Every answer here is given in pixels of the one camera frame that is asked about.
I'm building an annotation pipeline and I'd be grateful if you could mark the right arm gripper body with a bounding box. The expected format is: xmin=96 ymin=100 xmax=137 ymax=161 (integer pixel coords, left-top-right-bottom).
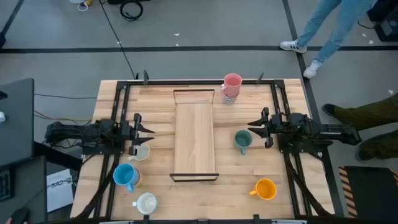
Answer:
xmin=262 ymin=106 xmax=284 ymax=149

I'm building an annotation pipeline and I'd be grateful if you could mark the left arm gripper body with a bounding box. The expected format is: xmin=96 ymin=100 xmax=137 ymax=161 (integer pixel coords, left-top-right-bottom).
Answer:
xmin=121 ymin=113 xmax=142 ymax=156

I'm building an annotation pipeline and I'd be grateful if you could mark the yellow patterned white mug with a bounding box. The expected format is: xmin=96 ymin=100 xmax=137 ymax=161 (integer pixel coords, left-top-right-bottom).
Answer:
xmin=128 ymin=142 xmax=151 ymax=162

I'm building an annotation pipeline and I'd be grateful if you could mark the green ceramic mug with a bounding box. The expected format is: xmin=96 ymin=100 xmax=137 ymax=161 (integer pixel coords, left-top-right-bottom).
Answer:
xmin=233 ymin=129 xmax=253 ymax=156

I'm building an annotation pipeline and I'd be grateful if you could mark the blue ceramic mug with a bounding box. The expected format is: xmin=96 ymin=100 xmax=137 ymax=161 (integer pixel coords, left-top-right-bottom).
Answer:
xmin=113 ymin=163 xmax=141 ymax=193

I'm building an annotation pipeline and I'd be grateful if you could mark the pink ceramic mug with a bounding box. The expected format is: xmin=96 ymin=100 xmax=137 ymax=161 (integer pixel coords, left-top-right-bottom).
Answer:
xmin=220 ymin=73 xmax=243 ymax=105

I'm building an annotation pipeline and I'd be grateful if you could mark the orange ceramic mug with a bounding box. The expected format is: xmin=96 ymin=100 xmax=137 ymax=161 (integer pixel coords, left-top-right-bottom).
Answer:
xmin=248 ymin=178 xmax=277 ymax=201

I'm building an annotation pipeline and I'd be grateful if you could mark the white ceramic mug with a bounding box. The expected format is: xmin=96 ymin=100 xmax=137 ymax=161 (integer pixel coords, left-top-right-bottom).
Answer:
xmin=132 ymin=192 xmax=159 ymax=215

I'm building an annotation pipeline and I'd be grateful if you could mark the white printed paper sheet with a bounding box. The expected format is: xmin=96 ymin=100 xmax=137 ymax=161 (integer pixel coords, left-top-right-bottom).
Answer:
xmin=46 ymin=169 xmax=75 ymax=213

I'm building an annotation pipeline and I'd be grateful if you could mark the person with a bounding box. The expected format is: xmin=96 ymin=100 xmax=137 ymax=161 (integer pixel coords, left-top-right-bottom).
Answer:
xmin=279 ymin=0 xmax=379 ymax=80
xmin=322 ymin=93 xmax=398 ymax=162

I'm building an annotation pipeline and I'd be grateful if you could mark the black mat with striped edge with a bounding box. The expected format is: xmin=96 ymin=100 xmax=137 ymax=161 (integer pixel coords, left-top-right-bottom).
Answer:
xmin=338 ymin=166 xmax=398 ymax=218

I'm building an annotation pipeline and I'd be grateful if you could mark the grey desk top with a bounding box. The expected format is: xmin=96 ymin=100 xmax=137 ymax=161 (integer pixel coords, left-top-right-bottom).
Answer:
xmin=0 ymin=77 xmax=35 ymax=167
xmin=0 ymin=155 xmax=48 ymax=224

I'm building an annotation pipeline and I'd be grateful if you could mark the black keyboard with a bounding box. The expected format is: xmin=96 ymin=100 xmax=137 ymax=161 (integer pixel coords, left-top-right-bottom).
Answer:
xmin=0 ymin=167 xmax=13 ymax=202

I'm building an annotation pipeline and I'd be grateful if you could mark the black equipment case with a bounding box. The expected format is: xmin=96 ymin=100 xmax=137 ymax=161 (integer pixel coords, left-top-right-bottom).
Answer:
xmin=366 ymin=0 xmax=398 ymax=43

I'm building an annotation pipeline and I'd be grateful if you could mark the wooden shelf with black frame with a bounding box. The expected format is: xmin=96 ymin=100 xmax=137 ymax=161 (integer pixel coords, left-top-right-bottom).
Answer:
xmin=169 ymin=89 xmax=220 ymax=182

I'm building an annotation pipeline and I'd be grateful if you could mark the black metal table frame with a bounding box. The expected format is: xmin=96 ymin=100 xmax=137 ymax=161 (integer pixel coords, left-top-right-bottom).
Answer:
xmin=74 ymin=70 xmax=335 ymax=224

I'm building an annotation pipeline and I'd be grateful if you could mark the yellow floor cable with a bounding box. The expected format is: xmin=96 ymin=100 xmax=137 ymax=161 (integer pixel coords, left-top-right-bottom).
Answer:
xmin=34 ymin=110 xmax=93 ymax=123

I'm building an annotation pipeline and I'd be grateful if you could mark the long black floor cable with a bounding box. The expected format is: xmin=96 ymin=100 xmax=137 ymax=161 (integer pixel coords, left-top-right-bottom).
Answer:
xmin=98 ymin=0 xmax=138 ymax=79

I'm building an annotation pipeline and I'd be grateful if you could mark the coiled black cable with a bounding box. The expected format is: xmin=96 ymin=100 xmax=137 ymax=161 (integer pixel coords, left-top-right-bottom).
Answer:
xmin=119 ymin=0 xmax=144 ymax=22

